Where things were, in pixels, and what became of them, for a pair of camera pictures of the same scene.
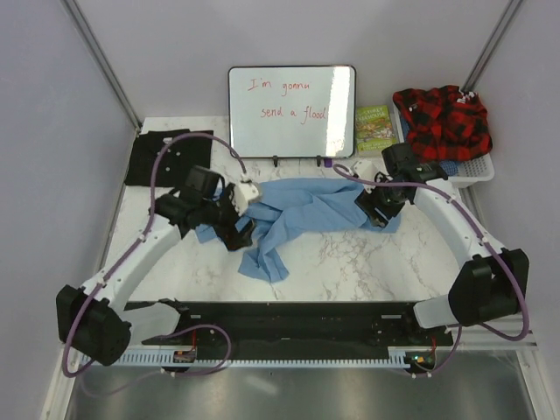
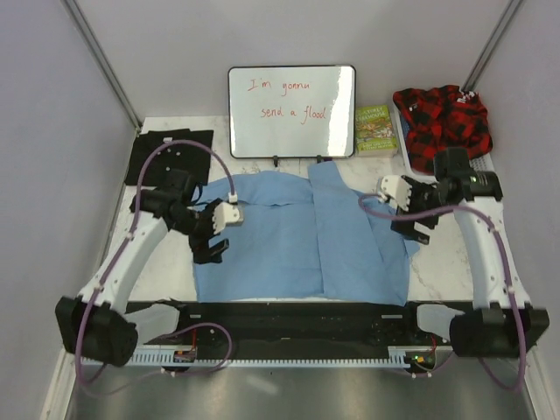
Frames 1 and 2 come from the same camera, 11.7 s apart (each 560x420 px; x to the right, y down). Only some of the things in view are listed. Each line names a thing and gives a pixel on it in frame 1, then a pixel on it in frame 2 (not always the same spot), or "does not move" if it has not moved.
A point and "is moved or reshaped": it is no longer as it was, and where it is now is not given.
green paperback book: x=374 y=129 does not move
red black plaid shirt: x=444 y=123 does not move
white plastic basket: x=470 y=171 does not move
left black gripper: x=228 y=234 to x=200 y=250
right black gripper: x=367 y=202 to x=405 y=227
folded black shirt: x=177 y=160 does not move
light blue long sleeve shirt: x=330 y=199 is moved or reshaped
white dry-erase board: x=300 y=111 does not move
